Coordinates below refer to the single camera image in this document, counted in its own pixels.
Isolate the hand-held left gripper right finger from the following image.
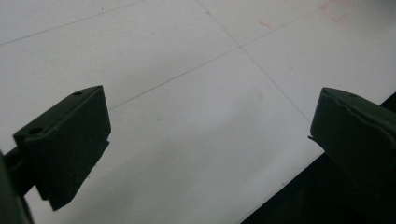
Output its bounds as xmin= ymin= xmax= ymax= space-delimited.
xmin=307 ymin=87 xmax=396 ymax=200

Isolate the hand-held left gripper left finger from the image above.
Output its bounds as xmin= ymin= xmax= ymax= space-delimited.
xmin=12 ymin=85 xmax=112 ymax=212

